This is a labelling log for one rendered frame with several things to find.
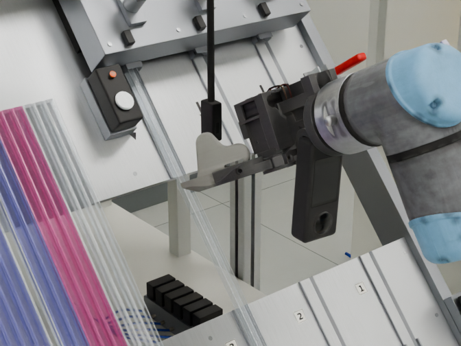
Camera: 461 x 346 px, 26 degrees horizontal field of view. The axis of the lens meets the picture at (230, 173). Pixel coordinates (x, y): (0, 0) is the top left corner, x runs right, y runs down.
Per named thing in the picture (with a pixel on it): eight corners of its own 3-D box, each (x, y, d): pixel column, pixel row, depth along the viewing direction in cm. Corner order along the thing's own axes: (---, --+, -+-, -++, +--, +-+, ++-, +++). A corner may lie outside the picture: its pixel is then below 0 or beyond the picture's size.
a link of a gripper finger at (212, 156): (169, 145, 111) (244, 119, 108) (186, 195, 111) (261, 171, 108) (159, 147, 108) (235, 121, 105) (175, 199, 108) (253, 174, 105)
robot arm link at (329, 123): (407, 136, 98) (348, 156, 93) (375, 145, 102) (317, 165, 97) (383, 64, 98) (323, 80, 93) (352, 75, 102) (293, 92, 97)
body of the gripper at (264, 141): (280, 93, 111) (350, 63, 102) (304, 165, 111) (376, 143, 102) (227, 107, 107) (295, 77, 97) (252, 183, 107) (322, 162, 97)
